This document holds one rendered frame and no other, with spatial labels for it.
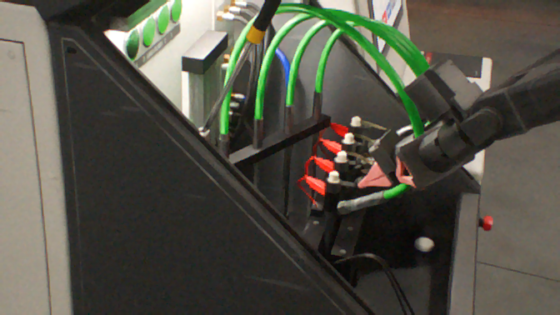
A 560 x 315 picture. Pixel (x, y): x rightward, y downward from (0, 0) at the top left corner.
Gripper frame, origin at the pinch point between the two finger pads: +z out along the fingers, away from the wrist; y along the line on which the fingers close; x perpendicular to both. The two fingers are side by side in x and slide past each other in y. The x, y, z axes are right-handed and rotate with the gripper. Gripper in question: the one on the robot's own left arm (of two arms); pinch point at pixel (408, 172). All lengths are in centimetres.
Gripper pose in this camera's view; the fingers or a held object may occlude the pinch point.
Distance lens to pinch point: 126.6
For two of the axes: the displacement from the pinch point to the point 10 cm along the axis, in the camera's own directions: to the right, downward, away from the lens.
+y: -8.2, 4.1, -4.1
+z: -3.0, 3.1, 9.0
